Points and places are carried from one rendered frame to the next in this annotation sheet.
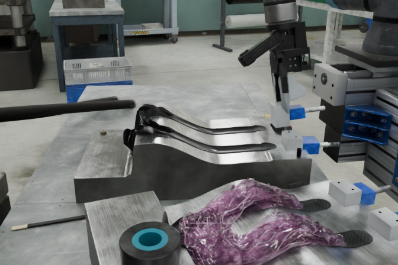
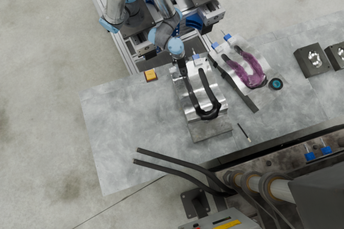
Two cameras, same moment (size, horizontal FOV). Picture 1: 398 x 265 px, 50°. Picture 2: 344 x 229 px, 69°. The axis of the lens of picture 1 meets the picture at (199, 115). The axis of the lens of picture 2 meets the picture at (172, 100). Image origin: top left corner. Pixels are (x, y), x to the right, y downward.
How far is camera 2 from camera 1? 1.66 m
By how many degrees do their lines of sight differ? 73
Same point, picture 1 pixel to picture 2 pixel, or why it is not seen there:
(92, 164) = (222, 128)
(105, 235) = (270, 98)
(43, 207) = (237, 139)
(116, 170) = (224, 117)
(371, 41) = (137, 22)
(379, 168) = not seen: hidden behind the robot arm
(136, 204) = (255, 96)
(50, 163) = (209, 155)
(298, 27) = not seen: hidden behind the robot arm
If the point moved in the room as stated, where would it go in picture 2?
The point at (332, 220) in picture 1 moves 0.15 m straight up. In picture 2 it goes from (231, 53) to (236, 42)
